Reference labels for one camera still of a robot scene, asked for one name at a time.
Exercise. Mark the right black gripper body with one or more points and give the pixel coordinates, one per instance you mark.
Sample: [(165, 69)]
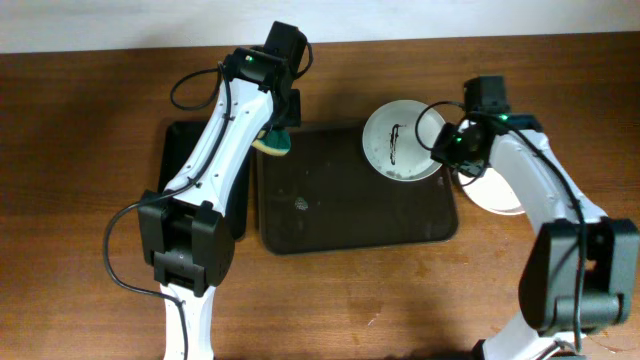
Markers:
[(445, 150)]

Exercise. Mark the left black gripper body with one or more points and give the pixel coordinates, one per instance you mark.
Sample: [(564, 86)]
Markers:
[(291, 116)]

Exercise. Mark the green yellow sponge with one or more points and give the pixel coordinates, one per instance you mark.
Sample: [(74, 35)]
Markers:
[(275, 142)]

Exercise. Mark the white plate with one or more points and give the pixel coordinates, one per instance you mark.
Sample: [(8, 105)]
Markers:
[(491, 192)]

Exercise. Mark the grey-green plate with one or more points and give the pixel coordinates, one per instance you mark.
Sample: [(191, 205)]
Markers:
[(391, 146)]

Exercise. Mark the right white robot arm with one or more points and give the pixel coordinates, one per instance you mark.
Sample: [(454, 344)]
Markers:
[(581, 273)]

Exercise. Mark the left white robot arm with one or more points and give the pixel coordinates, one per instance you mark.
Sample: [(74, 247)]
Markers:
[(187, 232)]

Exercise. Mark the dark brown serving tray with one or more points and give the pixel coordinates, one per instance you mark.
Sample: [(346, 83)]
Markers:
[(325, 196)]

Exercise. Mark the small black tray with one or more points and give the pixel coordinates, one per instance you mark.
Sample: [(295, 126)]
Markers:
[(180, 139)]

